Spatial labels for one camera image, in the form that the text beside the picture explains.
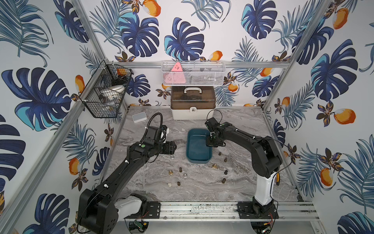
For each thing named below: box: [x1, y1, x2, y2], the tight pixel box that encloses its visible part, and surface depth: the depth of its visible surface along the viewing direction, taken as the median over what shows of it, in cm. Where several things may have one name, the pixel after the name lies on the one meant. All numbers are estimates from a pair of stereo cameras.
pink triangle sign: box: [165, 61, 186, 84], surface depth 92 cm
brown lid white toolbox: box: [170, 85, 217, 120], surface depth 105 cm
